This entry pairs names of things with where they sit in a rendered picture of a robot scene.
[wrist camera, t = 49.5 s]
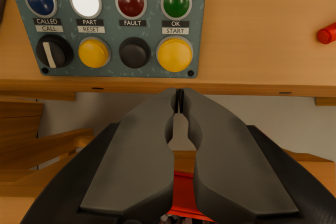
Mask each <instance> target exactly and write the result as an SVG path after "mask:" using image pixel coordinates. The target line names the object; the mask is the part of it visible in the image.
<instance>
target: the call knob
mask: <svg viewBox="0 0 336 224"><path fill-rule="evenodd" d="M35 50H36V55H37V57H38V59H39V60H40V61H41V62H42V63H43V64H44V65H46V66H48V67H50V68H61V67H63V66H64V65H65V64H66V63H67V62H68V61H69V59H70V52H69V50H68V48H67V46H66V45H65V44H64V43H63V42H62V41H60V40H59V39H57V38H54V37H46V38H44V39H42V40H40V41H39V42H38V43H37V45H36V48H35Z"/></svg>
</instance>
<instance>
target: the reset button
mask: <svg viewBox="0 0 336 224"><path fill-rule="evenodd" d="M78 55H79V58H80V60H81V61H82V62H83V63H84V64H85V65H86V66H88V67H91V68H99V67H102V66H103V65H104V64H105V63H106V61H107V60H108V56H109V54H108V50H107V48H106V47H105V45H104V44H103V43H101V42H100V41H98V40H96V39H88V40H86V41H84V42H83V43H82V44H81V45H80V46H79V48H78Z"/></svg>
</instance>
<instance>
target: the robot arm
mask: <svg viewBox="0 0 336 224"><path fill-rule="evenodd" d="M178 102H179V110H180V114H183V115H184V116H185V117H186V119H187V120H188V133H187V137H188V139H189V140H190V141H191V142H192V143H193V145H194V146H195V148H196V150H197V152H196V155H195V163H194V171H193V179H192V185H193V192H194V199H195V205H196V207H197V209H198V210H199V211H200V212H201V213H202V214H204V215H205V216H207V217H208V218H210V219H212V220H213V221H215V222H216V223H218V224H336V198H335V197H334V196H333V194H332V193H331V192H330V191H329V190H328V189H327V188H326V187H325V186H324V185H323V184H322V183H321V182H320V181H319V180H318V179H317V178H316V177H314V176H313V175H312V174H311V173H310V172H309V171H308V170H307V169H305V168H304V167H303V166H302V165H301V164H300V163H298V162H297V161H296V160H295V159H294V158H292V157H291V156H290V155H289V154H288V153H287V152H285V151H284V150H283V149H282V148H281V147H279V146H278V145H277V144H276V143H275V142H274V141H272V140H271V139H270V138H269V137H268V136H266V135H265V134H264V133H263V132H262V131H261V130H259V129H258V128H257V127H256V126H255V125H246V124H245V123H244V122H243V121H242V120H241V119H240V118H238V117H237V116H236V115H235V114H234V113H232V112H231V111H230V110H228V109H227V108H225V107H224V106H222V105H220V104H219V103H217V102H215V101H213V100H211V99H210V98H208V97H206V96H204V95H202V94H200V93H199V92H197V91H195V90H193V89H191V88H189V87H183V88H174V87H170V88H168V89H166V90H164V91H162V92H161V93H159V94H157V95H155V96H153V97H152V98H150V99H148V100H146V101H144V102H143V103H141V104H139V105H138V106H136V107H135V108H133V109H132V110H131V111H129V112H128V113H127V114H126V115H125V116H124V117H122V118H121V119H120V120H119V121H118V122H111V123H110V124H109V125H108V126H107V127H106V128H105V129H104V130H102V131H101V132H100V133H99V134H98V135H97V136H96V137H95V138H94V139H93V140H92V141H91V142H90V143H88V144H87V145H86V146H85V147H84V148H83V149H82V150H81V151H80V152H79V153H78V154H77V155H76V156H75V157H73V158H72V159H71V160H70V161H69V162H68V163H67V164H66V165H65V166H64V167H63V168H62V169H61V170H60V171H59V172H58V173H57V174H56V175H55V176H54V177H53V178H52V179H51V181H50V182H49V183H48V184H47V185H46V186H45V188H44V189H43V190H42V191H41V193H40V194H39V195H38V197H37V198H36V199H35V201H34V202H33V204H32V205H31V206H30V208H29V209H28V211H27V212H26V214H25V216H24V217H23V219H22V220H21V222H20V224H150V223H152V222H153V221H155V220H157V219H158V218H160V217H161V216H163V215H165V214H166V213H167V212H169V211H170V209H171V208H172V205H173V189H174V161H175V155H174V152H173V151H172V150H171V148H170V147H169V145H168V143H169V142H170V141H171V139H172V138H173V125H174V115H175V114H177V113H178Z"/></svg>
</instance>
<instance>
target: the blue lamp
mask: <svg viewBox="0 0 336 224"><path fill-rule="evenodd" d="M27 2H28V4H29V6H30V7H31V8H32V10H34V11H35V12H36V13H38V14H39V15H43V16H47V15H49V14H51V13H52V11H53V10H54V1H53V0H27Z"/></svg>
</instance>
